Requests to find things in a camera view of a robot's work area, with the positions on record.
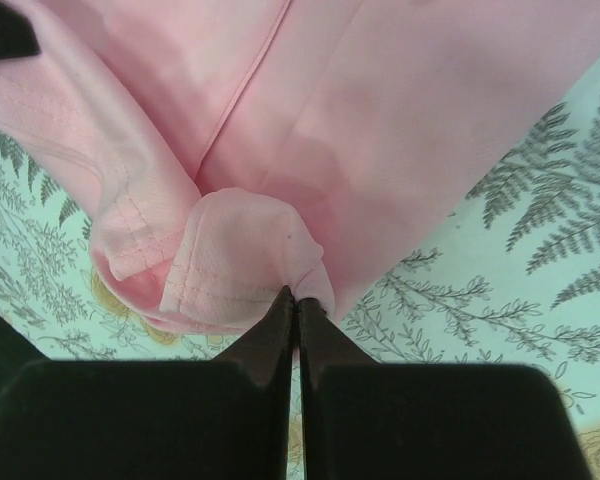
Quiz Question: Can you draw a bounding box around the pink t-shirt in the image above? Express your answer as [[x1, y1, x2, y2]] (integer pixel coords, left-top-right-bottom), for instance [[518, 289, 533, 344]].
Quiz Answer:
[[0, 1, 600, 332]]

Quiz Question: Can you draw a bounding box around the floral table mat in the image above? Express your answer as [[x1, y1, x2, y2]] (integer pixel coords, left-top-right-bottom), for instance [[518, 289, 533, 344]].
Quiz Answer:
[[0, 59, 600, 479]]

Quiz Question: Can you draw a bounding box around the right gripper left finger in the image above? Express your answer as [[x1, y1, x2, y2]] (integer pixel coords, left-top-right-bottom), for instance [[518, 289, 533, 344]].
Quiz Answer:
[[0, 288, 294, 479]]

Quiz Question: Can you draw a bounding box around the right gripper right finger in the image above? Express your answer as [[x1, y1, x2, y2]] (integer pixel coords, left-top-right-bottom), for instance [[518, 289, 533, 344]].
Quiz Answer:
[[297, 299, 591, 479]]

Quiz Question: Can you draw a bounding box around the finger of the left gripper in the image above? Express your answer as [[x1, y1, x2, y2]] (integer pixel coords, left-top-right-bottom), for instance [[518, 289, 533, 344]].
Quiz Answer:
[[0, 1, 40, 61]]

